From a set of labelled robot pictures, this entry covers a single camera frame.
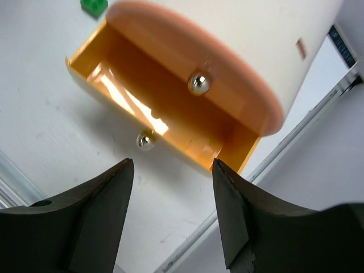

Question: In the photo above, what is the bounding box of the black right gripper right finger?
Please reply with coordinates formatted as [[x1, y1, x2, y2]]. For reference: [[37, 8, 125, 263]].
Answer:
[[212, 159, 363, 272]]

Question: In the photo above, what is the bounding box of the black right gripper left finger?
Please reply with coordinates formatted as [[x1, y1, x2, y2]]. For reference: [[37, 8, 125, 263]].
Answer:
[[1, 158, 134, 272]]

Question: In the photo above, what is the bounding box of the yellow orange drawer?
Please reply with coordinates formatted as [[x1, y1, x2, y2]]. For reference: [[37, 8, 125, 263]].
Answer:
[[65, 22, 260, 172]]

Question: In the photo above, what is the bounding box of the salmon orange top drawer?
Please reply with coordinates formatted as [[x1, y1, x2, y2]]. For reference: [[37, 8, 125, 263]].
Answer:
[[106, 1, 284, 135]]

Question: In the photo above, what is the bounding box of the cream cylindrical drawer cabinet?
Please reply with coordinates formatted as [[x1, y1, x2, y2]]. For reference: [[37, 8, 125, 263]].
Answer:
[[122, 0, 346, 120]]

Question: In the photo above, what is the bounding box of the blue label sticker right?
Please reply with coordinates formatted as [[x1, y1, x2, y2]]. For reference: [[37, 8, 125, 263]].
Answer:
[[328, 25, 357, 69]]

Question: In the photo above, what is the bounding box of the green lego brick right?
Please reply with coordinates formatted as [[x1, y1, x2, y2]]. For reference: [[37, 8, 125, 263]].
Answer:
[[80, 0, 109, 19]]

